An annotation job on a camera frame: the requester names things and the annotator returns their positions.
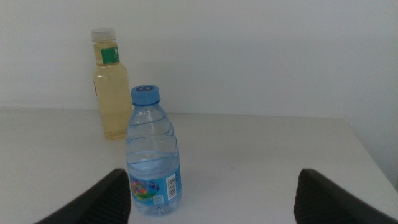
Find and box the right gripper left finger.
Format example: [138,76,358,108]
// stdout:
[34,168,132,224]

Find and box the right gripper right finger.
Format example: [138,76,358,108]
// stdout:
[293,168,398,224]

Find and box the small water bottle blue cap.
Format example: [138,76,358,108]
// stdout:
[125,84,183,217]

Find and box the yellow tea bottle clear cap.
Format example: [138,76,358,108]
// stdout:
[90,27,134,141]

